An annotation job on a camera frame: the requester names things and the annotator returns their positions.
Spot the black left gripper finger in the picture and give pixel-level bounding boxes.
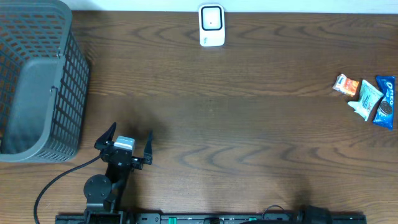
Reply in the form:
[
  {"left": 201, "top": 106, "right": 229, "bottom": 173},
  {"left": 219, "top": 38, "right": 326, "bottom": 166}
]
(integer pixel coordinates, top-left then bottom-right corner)
[
  {"left": 94, "top": 122, "right": 117, "bottom": 150},
  {"left": 144, "top": 131, "right": 153, "bottom": 157}
]

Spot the orange snack packet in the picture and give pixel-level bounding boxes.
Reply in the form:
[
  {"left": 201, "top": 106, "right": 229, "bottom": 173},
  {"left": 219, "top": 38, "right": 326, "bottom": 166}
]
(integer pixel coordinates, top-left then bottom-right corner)
[{"left": 332, "top": 73, "right": 359, "bottom": 97}]

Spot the mint green wipes pack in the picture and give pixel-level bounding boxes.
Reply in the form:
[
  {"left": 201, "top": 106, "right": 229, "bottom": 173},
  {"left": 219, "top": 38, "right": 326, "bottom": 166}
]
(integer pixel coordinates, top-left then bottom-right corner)
[{"left": 348, "top": 80, "right": 384, "bottom": 121}]

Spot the blue Oreo cookie pack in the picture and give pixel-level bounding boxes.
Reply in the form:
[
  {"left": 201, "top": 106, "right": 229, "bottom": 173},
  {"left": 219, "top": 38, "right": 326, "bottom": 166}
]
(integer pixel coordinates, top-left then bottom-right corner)
[{"left": 373, "top": 75, "right": 396, "bottom": 130}]

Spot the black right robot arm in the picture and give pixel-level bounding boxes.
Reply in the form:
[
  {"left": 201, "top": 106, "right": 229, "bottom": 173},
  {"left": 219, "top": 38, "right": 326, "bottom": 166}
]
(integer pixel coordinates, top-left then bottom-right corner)
[{"left": 296, "top": 205, "right": 333, "bottom": 224}]

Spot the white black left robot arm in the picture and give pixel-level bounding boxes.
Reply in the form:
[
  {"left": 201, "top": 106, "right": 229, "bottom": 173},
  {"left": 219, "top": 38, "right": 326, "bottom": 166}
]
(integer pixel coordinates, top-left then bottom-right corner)
[{"left": 83, "top": 123, "right": 153, "bottom": 223}]

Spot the white barcode scanner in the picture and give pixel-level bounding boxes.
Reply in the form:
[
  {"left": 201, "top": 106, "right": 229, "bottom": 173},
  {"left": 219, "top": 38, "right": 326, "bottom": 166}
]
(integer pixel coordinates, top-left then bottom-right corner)
[{"left": 198, "top": 4, "right": 226, "bottom": 47}]

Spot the grey plastic basket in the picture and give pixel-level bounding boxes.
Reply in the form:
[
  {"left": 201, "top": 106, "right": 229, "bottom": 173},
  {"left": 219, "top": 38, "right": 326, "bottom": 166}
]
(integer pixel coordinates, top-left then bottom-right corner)
[{"left": 1, "top": 1, "right": 90, "bottom": 163}]

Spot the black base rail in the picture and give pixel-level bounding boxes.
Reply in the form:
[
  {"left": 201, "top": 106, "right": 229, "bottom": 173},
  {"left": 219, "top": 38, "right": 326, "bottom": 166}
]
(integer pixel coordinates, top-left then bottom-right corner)
[{"left": 55, "top": 212, "right": 368, "bottom": 224}]

